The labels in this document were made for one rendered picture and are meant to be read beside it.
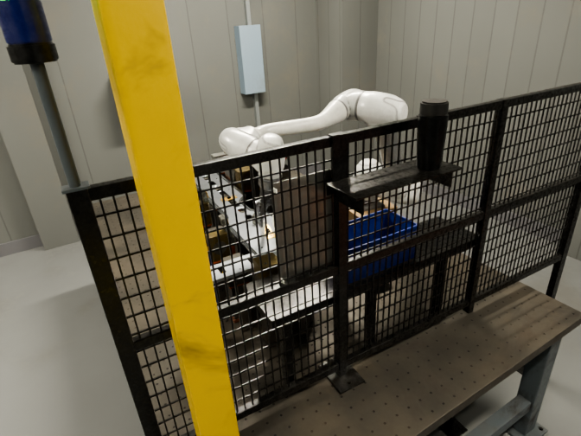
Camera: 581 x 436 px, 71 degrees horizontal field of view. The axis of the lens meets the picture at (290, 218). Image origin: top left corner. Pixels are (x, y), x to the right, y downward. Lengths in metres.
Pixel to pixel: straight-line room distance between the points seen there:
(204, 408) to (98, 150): 3.48
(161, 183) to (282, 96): 4.16
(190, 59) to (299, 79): 1.30
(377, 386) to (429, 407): 0.17
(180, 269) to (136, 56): 0.40
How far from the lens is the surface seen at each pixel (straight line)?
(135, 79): 0.74
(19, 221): 4.50
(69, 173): 0.87
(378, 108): 1.79
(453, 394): 1.53
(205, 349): 1.00
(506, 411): 2.18
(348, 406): 1.45
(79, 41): 4.22
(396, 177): 1.11
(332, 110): 1.78
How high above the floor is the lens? 1.82
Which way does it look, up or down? 26 degrees down
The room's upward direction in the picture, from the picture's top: 4 degrees counter-clockwise
